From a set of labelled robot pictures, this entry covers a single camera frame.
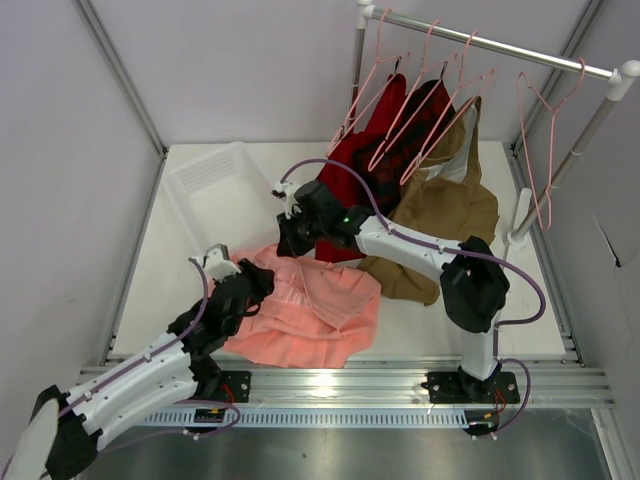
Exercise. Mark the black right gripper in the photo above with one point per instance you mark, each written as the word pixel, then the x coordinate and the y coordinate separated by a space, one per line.
pixel 288 239

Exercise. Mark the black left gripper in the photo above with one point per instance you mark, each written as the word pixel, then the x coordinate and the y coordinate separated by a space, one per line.
pixel 255 282

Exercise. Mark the pink pleated skirt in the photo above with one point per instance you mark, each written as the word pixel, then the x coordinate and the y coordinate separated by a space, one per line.
pixel 317 317

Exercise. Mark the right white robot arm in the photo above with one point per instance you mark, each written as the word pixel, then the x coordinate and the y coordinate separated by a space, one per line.
pixel 472 284

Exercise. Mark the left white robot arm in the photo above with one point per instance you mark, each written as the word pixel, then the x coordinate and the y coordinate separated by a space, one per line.
pixel 68 429

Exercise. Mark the red black plaid skirt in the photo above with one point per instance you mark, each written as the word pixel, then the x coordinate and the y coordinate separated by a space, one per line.
pixel 422 116

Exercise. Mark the tan brown skirt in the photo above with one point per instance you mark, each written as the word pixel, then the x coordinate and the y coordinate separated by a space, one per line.
pixel 444 198

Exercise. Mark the pink hanger with red skirt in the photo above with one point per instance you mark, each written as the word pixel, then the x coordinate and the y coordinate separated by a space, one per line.
pixel 367 88

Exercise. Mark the white perforated plastic basket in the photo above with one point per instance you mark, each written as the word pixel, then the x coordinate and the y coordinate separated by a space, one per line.
pixel 223 197

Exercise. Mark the white metal clothes rack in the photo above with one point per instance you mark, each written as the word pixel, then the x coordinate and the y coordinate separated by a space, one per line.
pixel 619 81

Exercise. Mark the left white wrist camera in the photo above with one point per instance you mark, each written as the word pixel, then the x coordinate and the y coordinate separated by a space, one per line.
pixel 216 263

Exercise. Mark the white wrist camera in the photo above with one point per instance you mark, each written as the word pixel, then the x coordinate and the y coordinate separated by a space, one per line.
pixel 216 263
pixel 285 191

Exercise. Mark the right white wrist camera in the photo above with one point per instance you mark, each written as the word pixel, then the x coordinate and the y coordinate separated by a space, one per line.
pixel 285 191

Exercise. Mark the white slotted cable duct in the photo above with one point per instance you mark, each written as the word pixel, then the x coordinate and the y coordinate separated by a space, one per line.
pixel 318 418

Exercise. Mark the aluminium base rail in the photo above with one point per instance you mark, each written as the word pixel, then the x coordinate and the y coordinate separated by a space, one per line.
pixel 396 384

